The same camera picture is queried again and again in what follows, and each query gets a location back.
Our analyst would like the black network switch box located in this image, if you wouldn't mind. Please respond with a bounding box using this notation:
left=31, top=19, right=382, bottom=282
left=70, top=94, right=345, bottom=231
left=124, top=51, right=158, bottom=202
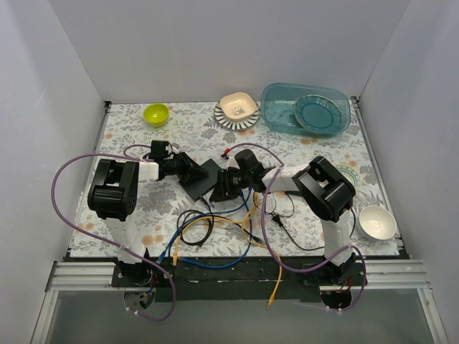
left=179, top=158, right=220, bottom=201

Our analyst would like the black looped cable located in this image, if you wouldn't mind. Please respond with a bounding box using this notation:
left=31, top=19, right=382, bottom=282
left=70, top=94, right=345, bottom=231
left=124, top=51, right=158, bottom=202
left=177, top=196, right=262, bottom=248

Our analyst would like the thin black power cable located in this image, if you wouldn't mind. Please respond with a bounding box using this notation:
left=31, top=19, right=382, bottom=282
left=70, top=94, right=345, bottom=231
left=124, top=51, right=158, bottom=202
left=250, top=191, right=356, bottom=251

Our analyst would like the blue ethernet cable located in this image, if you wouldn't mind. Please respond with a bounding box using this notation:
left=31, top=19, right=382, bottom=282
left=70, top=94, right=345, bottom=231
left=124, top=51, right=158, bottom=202
left=157, top=189, right=252, bottom=266
left=179, top=188, right=254, bottom=269

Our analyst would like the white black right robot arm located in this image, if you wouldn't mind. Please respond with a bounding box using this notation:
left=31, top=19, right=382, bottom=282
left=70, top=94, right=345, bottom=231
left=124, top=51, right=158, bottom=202
left=210, top=149, right=356, bottom=285

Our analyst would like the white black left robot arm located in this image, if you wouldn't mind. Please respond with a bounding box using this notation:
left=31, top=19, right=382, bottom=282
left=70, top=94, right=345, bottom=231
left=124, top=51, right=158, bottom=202
left=87, top=140, right=210, bottom=287

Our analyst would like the floral patterned table mat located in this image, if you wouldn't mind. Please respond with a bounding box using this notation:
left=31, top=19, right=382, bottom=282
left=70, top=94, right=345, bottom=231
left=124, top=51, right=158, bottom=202
left=70, top=101, right=401, bottom=258

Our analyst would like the striped white blue plate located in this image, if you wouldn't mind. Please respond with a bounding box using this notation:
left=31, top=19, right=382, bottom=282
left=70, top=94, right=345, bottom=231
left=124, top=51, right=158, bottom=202
left=214, top=102, right=261, bottom=131

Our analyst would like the lime green plastic bowl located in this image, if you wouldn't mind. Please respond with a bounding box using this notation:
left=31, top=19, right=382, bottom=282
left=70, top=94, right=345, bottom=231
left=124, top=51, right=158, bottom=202
left=143, top=103, right=169, bottom=128

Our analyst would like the cream square panda bowl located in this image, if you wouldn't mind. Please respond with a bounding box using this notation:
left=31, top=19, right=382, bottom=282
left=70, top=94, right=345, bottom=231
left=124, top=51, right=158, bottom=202
left=219, top=92, right=257, bottom=121

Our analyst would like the teal transparent plastic tub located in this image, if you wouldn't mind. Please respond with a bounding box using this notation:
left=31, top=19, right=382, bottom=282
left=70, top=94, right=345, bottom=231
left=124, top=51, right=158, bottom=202
left=260, top=83, right=351, bottom=137

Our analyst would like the teal glass plate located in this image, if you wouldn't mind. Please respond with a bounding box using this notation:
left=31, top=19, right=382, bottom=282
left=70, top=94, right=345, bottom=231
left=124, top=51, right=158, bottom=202
left=294, top=95, right=343, bottom=134

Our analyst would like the patterned teal yellow small bowl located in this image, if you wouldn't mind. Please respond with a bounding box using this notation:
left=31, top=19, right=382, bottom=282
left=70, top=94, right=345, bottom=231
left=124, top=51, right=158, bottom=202
left=336, top=164, right=361, bottom=189

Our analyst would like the white ceramic bowl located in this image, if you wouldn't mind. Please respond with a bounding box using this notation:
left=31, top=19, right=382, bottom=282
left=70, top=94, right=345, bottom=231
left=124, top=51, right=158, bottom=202
left=357, top=206, right=397, bottom=241

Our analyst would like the aluminium frame rail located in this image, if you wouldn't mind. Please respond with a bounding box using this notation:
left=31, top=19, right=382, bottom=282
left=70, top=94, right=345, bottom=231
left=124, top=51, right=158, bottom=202
left=46, top=259, right=431, bottom=291

